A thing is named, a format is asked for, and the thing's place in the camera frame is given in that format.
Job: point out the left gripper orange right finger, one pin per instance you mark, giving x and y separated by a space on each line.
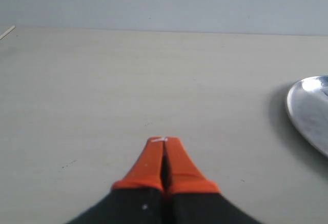
184 176

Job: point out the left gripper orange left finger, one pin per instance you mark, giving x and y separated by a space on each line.
146 171

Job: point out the round stainless steel plate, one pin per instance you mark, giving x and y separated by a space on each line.
306 107

